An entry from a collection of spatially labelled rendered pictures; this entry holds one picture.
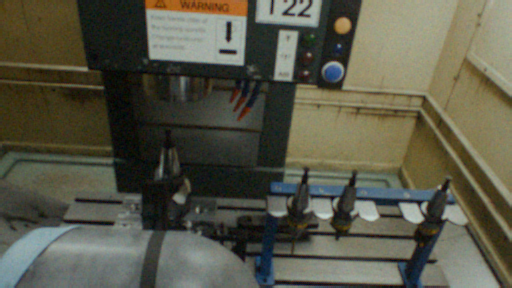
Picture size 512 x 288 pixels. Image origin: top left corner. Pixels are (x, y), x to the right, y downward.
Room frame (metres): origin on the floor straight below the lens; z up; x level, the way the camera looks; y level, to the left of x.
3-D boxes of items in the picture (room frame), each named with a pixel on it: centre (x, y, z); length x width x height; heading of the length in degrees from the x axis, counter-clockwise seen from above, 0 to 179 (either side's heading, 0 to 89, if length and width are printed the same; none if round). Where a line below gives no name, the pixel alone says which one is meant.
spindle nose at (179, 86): (0.83, 0.20, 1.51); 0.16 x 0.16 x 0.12
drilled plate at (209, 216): (0.84, 0.25, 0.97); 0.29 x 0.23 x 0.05; 94
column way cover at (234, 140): (1.28, 0.23, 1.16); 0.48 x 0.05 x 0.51; 94
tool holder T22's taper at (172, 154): (0.69, 0.19, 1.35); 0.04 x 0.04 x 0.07
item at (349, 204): (0.74, -0.22, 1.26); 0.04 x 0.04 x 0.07
